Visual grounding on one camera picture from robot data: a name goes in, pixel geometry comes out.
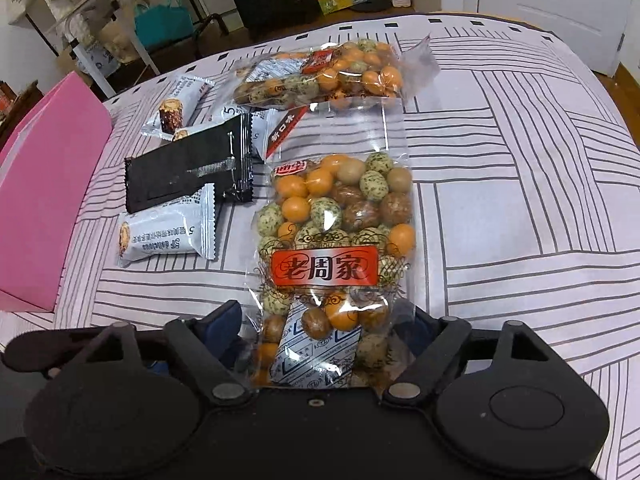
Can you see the white door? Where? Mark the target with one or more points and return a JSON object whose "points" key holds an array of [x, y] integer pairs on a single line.
{"points": [[550, 0]]}

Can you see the clear bag of coated nuts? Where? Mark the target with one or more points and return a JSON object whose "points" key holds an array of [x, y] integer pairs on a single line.
{"points": [[330, 77], [325, 220]]}

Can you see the black round base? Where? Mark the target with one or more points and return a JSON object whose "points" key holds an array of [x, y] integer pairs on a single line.
{"points": [[377, 5]]}

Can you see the teal bag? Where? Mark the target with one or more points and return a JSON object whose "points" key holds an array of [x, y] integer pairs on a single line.
{"points": [[165, 22]]}

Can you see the dark wooden cabinet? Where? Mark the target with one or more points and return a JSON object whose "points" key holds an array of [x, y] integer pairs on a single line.
{"points": [[20, 110]]}

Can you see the black foil snack packet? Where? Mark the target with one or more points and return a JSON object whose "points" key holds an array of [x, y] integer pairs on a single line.
{"points": [[190, 170]]}

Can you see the brown paper bag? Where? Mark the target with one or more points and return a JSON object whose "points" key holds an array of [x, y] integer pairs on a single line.
{"points": [[117, 40]]}

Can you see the dark low stool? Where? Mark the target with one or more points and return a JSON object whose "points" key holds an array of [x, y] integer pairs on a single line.
{"points": [[210, 27]]}

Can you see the white printed bag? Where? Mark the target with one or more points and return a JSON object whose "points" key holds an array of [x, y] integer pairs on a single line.
{"points": [[100, 60]]}

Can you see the striped bedsheet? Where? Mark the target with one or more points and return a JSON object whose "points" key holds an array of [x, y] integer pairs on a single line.
{"points": [[500, 185]]}

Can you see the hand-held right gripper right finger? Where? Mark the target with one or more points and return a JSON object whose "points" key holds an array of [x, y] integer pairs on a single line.
{"points": [[450, 345]]}

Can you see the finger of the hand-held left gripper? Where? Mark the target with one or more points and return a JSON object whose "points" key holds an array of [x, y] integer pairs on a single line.
{"points": [[40, 352]]}

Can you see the small white snack packet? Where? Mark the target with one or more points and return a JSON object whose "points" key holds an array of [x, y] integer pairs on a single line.
{"points": [[180, 102], [225, 112], [165, 235], [262, 135]]}

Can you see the pink cardboard box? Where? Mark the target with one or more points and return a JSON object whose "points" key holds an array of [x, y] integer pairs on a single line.
{"points": [[40, 200]]}

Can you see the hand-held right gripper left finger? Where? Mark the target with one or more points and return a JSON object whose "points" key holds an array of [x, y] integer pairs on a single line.
{"points": [[227, 321]]}

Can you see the wooden rolling table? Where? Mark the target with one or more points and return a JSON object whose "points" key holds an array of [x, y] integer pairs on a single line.
{"points": [[95, 72]]}

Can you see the canvas tote bag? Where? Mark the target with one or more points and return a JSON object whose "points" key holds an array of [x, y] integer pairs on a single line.
{"points": [[22, 2]]}

